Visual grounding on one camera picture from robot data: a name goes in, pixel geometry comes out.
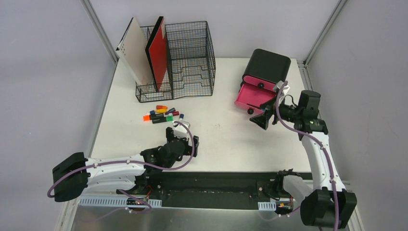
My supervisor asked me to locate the orange cap black marker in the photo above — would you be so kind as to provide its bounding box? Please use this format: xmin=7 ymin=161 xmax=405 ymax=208
xmin=143 ymin=114 xmax=164 ymax=121

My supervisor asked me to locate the orange red highlighter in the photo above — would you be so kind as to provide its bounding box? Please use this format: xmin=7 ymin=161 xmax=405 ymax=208
xmin=156 ymin=105 xmax=168 ymax=110

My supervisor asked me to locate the white A4 folder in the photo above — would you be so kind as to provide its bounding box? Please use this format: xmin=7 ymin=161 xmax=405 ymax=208
xmin=116 ymin=17 xmax=153 ymax=85

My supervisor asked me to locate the black wire mesh desk organizer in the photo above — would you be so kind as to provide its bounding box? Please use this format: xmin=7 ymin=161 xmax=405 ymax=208
xmin=135 ymin=21 xmax=216 ymax=103

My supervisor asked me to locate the red A4 folder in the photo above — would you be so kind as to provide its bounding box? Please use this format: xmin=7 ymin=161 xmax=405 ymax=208
xmin=145 ymin=16 xmax=167 ymax=91

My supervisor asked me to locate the black pink drawer unit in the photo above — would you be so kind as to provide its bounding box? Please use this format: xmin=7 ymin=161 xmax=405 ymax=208
xmin=234 ymin=49 xmax=291 ymax=115

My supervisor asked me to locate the green cap black marker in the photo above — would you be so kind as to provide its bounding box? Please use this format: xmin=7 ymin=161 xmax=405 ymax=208
xmin=152 ymin=116 xmax=173 ymax=124

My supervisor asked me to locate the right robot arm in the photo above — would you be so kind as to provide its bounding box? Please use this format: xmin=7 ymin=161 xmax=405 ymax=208
xmin=250 ymin=90 xmax=357 ymax=231

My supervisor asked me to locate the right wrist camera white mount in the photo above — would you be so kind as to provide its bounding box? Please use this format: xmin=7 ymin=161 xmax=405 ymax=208
xmin=273 ymin=81 xmax=290 ymax=95

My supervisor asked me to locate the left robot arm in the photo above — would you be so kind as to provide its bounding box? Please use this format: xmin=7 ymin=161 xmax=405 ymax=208
xmin=47 ymin=127 xmax=199 ymax=202

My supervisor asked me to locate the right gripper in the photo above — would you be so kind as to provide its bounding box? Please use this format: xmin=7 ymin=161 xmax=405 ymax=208
xmin=250 ymin=94 xmax=302 ymax=129

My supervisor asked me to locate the yellow highlighter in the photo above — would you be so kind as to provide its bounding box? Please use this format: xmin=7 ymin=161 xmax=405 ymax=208
xmin=155 ymin=109 xmax=167 ymax=114

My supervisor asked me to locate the black mounting base plate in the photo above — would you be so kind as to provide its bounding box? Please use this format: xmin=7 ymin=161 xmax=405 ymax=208
xmin=127 ymin=171 xmax=291 ymax=210

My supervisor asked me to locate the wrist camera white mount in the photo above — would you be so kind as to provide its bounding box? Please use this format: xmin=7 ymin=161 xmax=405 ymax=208
xmin=173 ymin=120 xmax=190 ymax=138
xmin=273 ymin=81 xmax=290 ymax=95

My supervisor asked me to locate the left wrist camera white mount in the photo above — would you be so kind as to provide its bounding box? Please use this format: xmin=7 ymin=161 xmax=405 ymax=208
xmin=173 ymin=120 xmax=190 ymax=138

